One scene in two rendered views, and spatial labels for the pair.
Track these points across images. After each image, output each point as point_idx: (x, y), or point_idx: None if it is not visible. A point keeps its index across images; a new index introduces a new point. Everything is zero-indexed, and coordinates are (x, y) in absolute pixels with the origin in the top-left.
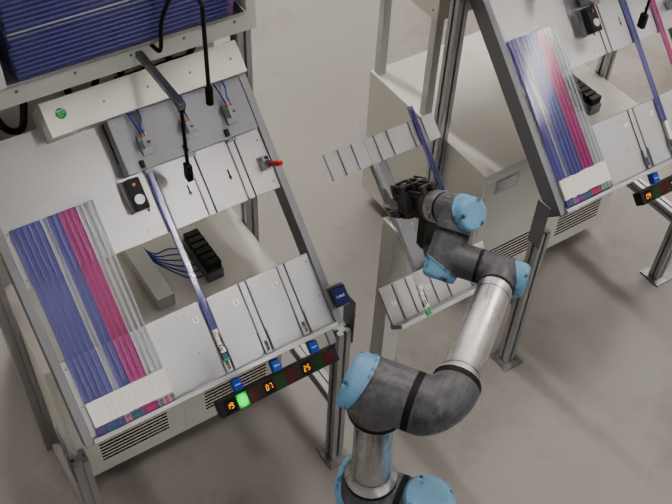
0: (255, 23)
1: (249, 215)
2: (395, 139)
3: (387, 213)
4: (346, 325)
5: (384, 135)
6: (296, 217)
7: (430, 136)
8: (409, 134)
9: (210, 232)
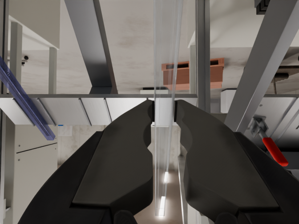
0: (202, 220)
1: (206, 7)
2: (76, 114)
3: (245, 139)
4: None
5: (94, 121)
6: (281, 57)
7: (13, 103)
8: (52, 113)
9: (238, 0)
